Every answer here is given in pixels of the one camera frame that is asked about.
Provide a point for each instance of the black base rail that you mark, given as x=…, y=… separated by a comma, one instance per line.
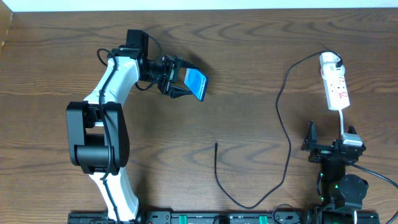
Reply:
x=283, y=217

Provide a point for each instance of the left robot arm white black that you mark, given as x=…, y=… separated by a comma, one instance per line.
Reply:
x=97, y=132

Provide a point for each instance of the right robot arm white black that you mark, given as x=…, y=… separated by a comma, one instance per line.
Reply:
x=341, y=194

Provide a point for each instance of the Galaxy smartphone blue screen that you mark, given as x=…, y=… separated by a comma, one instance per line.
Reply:
x=196, y=81

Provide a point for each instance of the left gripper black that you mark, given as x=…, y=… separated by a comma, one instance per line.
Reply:
x=170, y=76

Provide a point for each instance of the white power strip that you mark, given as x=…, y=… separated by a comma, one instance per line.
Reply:
x=335, y=86

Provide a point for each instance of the white USB wall charger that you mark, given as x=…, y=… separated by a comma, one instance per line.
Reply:
x=329, y=57

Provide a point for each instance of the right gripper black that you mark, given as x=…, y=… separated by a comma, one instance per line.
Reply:
x=328, y=149

